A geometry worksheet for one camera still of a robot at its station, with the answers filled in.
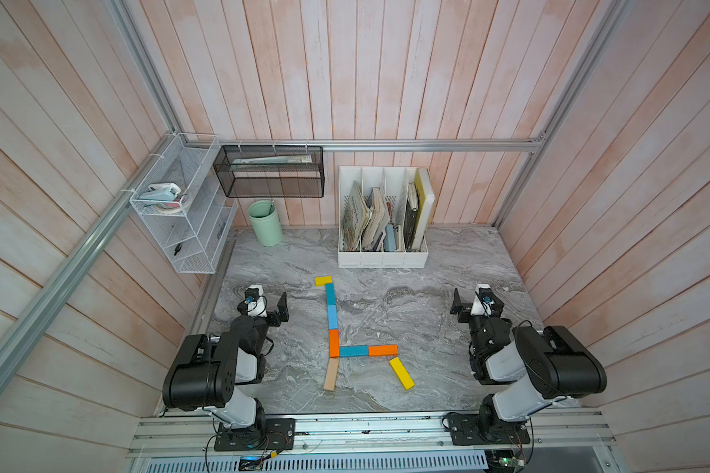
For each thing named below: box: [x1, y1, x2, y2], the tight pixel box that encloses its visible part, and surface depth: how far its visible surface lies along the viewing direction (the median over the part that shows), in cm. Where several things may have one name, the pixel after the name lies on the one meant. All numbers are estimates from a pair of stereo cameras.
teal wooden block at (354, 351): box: [339, 344, 369, 358], surface depth 88 cm
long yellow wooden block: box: [389, 356, 416, 391], surface depth 85 cm
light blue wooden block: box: [327, 304, 339, 330], surface depth 95 cm
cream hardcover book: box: [411, 167, 436, 252], surface depth 100 cm
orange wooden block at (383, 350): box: [367, 344, 400, 357], surface depth 90 cm
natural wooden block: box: [323, 357, 340, 392], surface depth 84 cm
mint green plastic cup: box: [247, 199, 284, 248], surface depth 112 cm
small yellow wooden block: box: [314, 274, 333, 287], surface depth 106 cm
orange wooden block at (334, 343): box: [329, 329, 341, 358], surface depth 90 cm
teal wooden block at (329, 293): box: [324, 282, 336, 306], surface depth 103 cm
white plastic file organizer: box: [337, 165, 429, 270], surface depth 107 cm
